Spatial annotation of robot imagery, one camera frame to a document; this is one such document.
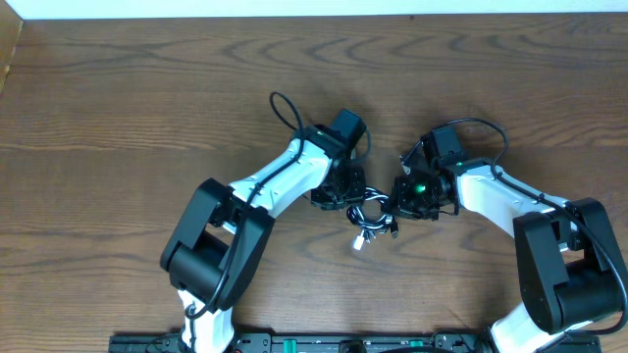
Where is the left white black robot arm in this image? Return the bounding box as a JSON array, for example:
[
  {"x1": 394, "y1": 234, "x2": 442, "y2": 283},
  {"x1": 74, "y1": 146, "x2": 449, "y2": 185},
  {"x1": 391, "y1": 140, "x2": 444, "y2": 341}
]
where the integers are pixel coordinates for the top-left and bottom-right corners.
[{"x1": 160, "y1": 125, "x2": 369, "y2": 352}]

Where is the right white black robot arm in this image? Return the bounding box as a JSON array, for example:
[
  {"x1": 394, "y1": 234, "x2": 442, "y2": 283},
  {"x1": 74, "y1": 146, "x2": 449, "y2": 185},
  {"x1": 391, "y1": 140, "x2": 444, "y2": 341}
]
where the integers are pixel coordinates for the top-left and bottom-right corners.
[{"x1": 385, "y1": 159, "x2": 627, "y2": 352}]

